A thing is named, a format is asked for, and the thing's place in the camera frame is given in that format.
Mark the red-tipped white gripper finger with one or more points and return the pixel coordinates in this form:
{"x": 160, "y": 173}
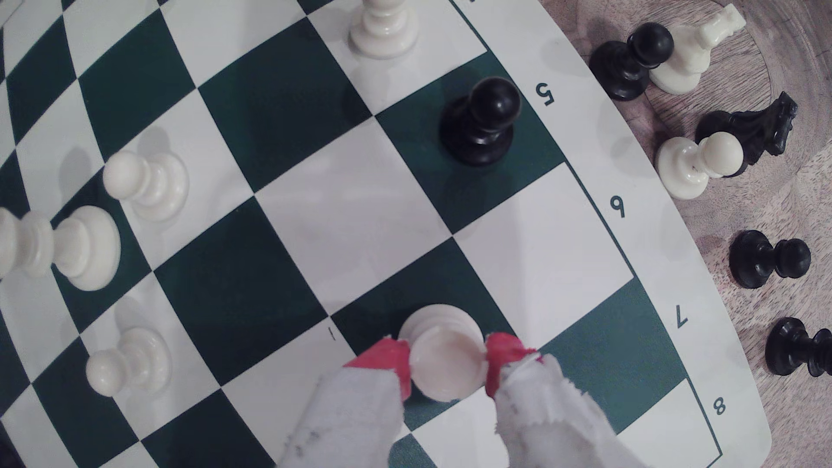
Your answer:
{"x": 552, "y": 416}
{"x": 351, "y": 416}

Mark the white chess pawn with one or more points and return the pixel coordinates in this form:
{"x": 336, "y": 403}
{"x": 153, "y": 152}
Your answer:
{"x": 445, "y": 364}
{"x": 146, "y": 185}
{"x": 383, "y": 29}
{"x": 127, "y": 364}
{"x": 699, "y": 162}

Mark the green white chess mat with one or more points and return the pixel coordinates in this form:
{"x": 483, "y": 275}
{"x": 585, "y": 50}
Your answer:
{"x": 351, "y": 214}

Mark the black chess pawn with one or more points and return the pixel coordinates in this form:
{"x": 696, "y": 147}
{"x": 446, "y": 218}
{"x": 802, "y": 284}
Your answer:
{"x": 796, "y": 348}
{"x": 770, "y": 259}
{"x": 481, "y": 123}
{"x": 627, "y": 62}

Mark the white chess bishop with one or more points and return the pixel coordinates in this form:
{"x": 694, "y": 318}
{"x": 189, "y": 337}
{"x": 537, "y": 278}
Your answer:
{"x": 71, "y": 247}

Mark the black chess knight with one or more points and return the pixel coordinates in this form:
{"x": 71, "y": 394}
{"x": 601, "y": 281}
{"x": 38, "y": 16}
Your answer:
{"x": 760, "y": 127}

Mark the white chess queen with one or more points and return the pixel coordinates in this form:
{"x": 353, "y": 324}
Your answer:
{"x": 695, "y": 52}

